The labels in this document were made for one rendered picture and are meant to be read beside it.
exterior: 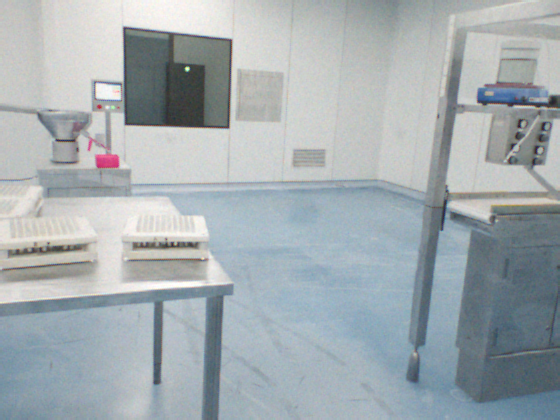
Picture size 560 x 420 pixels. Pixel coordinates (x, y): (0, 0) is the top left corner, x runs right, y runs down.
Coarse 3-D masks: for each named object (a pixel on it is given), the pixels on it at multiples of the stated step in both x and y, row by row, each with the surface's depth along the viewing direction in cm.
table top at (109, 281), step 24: (48, 216) 189; (96, 216) 193; (120, 216) 195; (120, 240) 166; (48, 264) 141; (72, 264) 142; (96, 264) 143; (120, 264) 144; (144, 264) 145; (168, 264) 147; (192, 264) 148; (216, 264) 149; (0, 288) 124; (24, 288) 125; (48, 288) 126; (72, 288) 126; (96, 288) 127; (120, 288) 128; (144, 288) 129; (168, 288) 130; (192, 288) 132; (216, 288) 134; (0, 312) 117; (24, 312) 119
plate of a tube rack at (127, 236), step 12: (132, 216) 168; (132, 228) 154; (204, 228) 159; (132, 240) 147; (144, 240) 148; (156, 240) 149; (168, 240) 149; (180, 240) 150; (192, 240) 151; (204, 240) 151
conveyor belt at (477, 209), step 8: (464, 200) 247; (472, 200) 248; (480, 200) 250; (488, 200) 251; (496, 200) 252; (504, 200) 253; (512, 200) 254; (520, 200) 256; (528, 200) 257; (536, 200) 258; (544, 200) 259; (552, 200) 261; (456, 208) 240; (464, 208) 235; (472, 208) 232; (480, 208) 231; (488, 208) 232; (472, 216) 231; (480, 216) 226; (488, 216) 222
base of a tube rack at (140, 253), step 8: (136, 248) 151; (144, 248) 151; (152, 248) 152; (160, 248) 152; (168, 248) 152; (176, 248) 153; (184, 248) 153; (192, 248) 154; (128, 256) 148; (136, 256) 148; (144, 256) 149; (152, 256) 149; (160, 256) 150; (168, 256) 150; (176, 256) 151; (184, 256) 151; (192, 256) 152; (200, 256) 152; (208, 256) 153
